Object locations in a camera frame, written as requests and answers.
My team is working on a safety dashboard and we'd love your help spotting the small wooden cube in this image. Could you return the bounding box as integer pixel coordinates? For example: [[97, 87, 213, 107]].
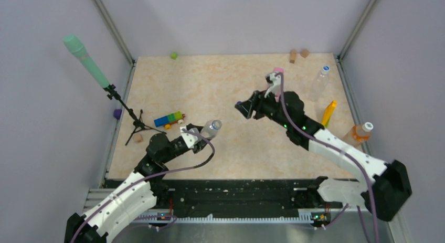
[[300, 49, 310, 58]]

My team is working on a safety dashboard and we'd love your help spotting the green microphone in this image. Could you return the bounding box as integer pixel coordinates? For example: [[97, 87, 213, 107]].
[[63, 35, 110, 88]]

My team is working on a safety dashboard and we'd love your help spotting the tall wooden block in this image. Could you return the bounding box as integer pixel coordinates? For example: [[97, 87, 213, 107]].
[[289, 49, 298, 64]]

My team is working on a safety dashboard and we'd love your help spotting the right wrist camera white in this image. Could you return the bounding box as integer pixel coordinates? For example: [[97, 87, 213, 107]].
[[264, 72, 274, 98]]

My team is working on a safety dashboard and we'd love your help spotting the pink metronome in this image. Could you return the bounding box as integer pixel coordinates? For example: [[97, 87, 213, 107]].
[[272, 67, 284, 102]]

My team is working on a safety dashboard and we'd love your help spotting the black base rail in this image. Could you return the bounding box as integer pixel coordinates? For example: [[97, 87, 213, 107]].
[[153, 179, 343, 219]]

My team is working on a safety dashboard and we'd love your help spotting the purple small block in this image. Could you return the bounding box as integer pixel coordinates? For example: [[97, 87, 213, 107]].
[[113, 109, 122, 120]]

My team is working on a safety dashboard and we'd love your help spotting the wooden cube near tripod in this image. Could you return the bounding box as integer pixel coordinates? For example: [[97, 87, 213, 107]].
[[133, 133, 144, 143]]

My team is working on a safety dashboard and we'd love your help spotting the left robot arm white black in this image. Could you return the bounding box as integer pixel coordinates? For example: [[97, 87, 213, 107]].
[[64, 121, 221, 242]]

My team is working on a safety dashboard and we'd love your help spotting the toy brick car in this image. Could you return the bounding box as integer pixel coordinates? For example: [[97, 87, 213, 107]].
[[154, 111, 186, 130]]

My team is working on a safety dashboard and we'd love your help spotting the black microphone tripod stand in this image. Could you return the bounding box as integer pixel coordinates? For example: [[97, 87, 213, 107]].
[[103, 84, 166, 146]]

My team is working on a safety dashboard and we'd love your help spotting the clear bottle white cap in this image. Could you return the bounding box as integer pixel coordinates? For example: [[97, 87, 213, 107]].
[[309, 66, 330, 101]]

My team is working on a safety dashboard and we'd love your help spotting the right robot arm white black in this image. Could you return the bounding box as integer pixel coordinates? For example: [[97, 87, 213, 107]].
[[235, 91, 412, 222]]

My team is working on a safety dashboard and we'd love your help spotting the clear bottle blue label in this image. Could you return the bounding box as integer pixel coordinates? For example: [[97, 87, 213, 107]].
[[200, 120, 223, 140]]

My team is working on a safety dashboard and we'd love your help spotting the orange juice bottle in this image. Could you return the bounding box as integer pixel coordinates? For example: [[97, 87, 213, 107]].
[[342, 122, 374, 147]]

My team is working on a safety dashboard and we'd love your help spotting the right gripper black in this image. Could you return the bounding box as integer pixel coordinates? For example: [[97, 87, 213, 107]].
[[235, 88, 291, 129]]

